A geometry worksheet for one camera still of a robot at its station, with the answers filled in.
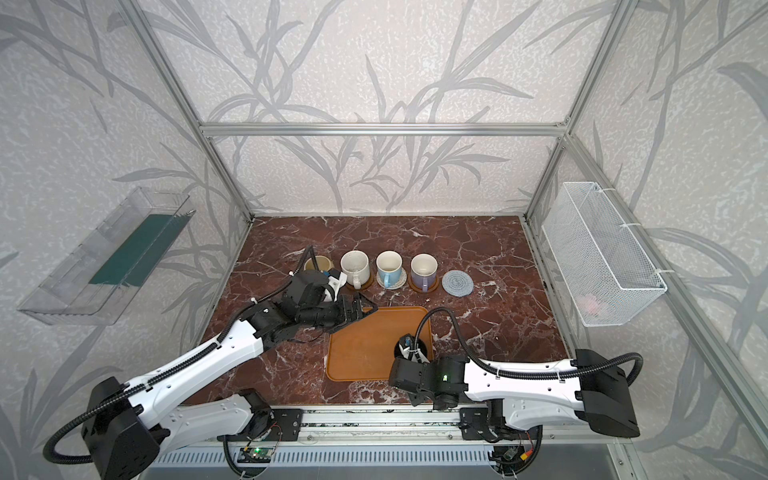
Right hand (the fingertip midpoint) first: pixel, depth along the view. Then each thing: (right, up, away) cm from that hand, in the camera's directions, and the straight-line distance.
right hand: (412, 374), depth 77 cm
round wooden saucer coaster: (+9, +20, +22) cm, 31 cm away
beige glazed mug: (-32, +26, +31) cm, 52 cm away
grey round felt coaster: (+16, +21, +22) cm, 35 cm away
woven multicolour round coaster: (-4, +20, +22) cm, 30 cm away
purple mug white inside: (+5, +24, +24) cm, 34 cm away
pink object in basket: (+43, +20, -5) cm, 48 cm away
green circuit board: (-38, -17, -6) cm, 42 cm away
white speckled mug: (-18, +27, +23) cm, 40 cm away
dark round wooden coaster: (-15, +20, +21) cm, 33 cm away
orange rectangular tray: (-13, +3, +9) cm, 16 cm away
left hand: (-10, +18, -4) cm, 21 cm away
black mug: (-2, +11, -8) cm, 14 cm away
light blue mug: (-7, +27, +21) cm, 35 cm away
